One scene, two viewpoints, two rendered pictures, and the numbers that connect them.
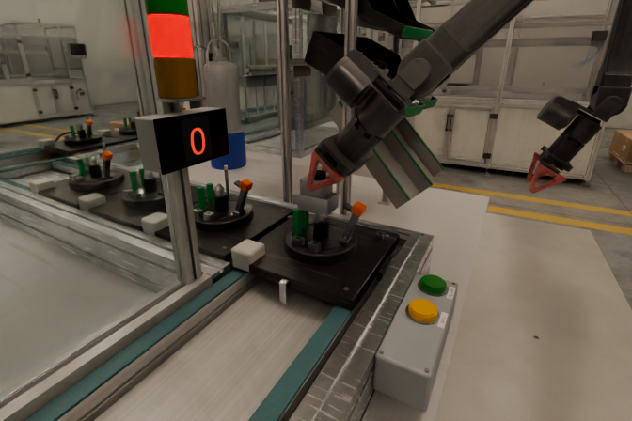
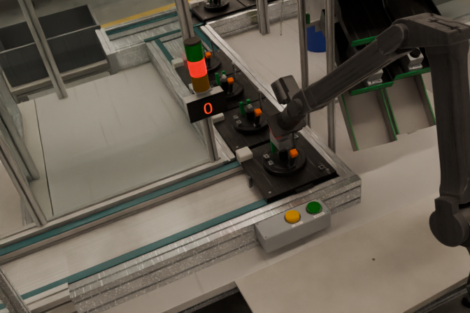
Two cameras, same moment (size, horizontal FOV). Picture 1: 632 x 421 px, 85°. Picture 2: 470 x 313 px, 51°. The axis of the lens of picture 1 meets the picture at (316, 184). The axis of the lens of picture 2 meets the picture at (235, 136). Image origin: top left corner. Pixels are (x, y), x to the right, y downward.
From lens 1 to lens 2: 1.09 m
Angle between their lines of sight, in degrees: 42
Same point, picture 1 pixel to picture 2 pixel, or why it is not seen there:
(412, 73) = (292, 106)
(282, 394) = (215, 221)
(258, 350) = (224, 203)
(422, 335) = (280, 226)
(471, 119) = not seen: outside the picture
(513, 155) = not seen: outside the picture
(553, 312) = (407, 254)
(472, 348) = (331, 247)
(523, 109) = not seen: outside the picture
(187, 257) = (210, 151)
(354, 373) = (240, 226)
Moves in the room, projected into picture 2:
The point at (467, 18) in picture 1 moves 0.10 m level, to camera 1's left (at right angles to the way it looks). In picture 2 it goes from (319, 86) to (284, 77)
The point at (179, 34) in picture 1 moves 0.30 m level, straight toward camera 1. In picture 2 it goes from (197, 69) to (152, 133)
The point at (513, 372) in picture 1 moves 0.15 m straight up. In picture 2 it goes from (336, 265) to (336, 228)
